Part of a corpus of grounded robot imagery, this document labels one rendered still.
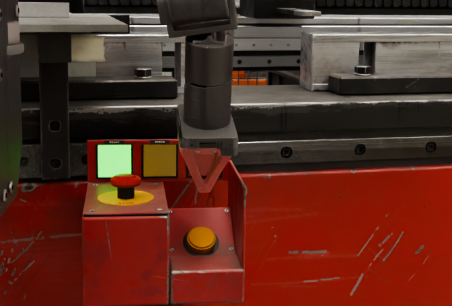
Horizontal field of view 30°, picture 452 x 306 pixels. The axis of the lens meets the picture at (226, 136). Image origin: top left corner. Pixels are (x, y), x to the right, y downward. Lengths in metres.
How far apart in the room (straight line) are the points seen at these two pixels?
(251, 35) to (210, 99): 0.66
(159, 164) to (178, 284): 0.19
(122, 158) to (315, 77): 0.40
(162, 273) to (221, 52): 0.28
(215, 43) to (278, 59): 0.69
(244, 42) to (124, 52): 0.37
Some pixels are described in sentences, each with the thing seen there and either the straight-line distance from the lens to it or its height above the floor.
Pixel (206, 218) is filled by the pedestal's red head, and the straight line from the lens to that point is 1.15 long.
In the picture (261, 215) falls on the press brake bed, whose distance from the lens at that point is 1.31.
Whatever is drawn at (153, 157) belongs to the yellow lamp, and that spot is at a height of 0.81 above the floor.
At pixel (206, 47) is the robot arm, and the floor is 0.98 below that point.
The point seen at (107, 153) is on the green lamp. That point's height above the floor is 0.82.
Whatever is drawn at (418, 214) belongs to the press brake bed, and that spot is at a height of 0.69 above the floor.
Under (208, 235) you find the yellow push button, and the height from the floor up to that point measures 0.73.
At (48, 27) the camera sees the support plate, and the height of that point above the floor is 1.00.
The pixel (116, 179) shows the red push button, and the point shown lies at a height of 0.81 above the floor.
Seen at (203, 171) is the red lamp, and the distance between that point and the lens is 1.18.
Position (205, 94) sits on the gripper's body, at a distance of 0.99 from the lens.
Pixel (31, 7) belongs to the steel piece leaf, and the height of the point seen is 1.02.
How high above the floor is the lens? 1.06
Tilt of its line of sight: 11 degrees down
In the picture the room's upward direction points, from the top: 1 degrees clockwise
